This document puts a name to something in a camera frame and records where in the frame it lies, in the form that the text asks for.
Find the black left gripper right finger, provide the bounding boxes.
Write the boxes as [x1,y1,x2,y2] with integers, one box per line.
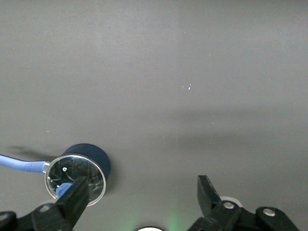
[187,175,300,231]

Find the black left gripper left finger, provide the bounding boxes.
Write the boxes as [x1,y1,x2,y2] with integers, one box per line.
[0,176,90,231]

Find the glass lid with blue knob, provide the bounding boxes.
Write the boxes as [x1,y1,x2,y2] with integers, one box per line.
[44,154,107,207]

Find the dark blue saucepan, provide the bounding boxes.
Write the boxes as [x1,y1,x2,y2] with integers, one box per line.
[0,143,112,191]

